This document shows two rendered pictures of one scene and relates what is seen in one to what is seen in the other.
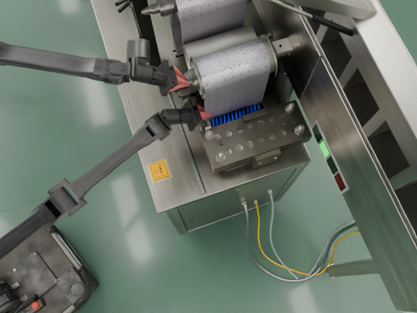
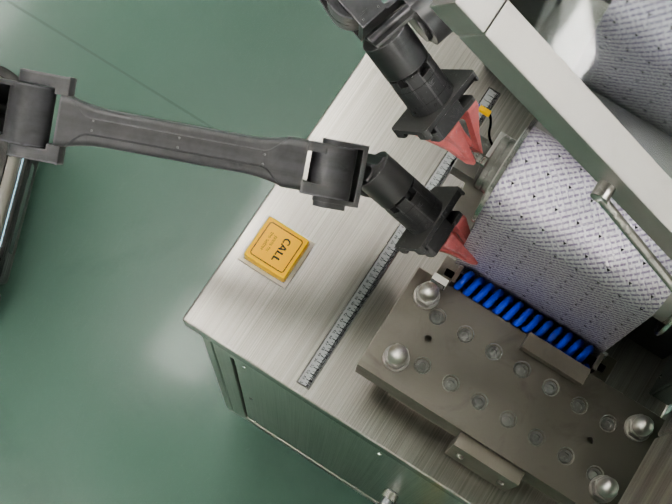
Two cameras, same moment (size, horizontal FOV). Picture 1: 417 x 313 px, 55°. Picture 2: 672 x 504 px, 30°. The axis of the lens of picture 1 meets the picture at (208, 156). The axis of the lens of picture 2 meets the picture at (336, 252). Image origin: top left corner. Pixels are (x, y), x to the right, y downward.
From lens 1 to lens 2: 0.33 m
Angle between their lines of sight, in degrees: 12
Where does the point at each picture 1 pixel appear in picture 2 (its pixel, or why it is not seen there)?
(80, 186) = (80, 123)
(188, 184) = (296, 335)
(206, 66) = (536, 170)
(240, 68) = (595, 245)
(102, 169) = (150, 137)
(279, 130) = (567, 442)
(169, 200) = (229, 321)
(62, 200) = (25, 114)
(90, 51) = not seen: outside the picture
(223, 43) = not seen: hidden behind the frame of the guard
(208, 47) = not seen: hidden behind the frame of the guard
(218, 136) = (440, 316)
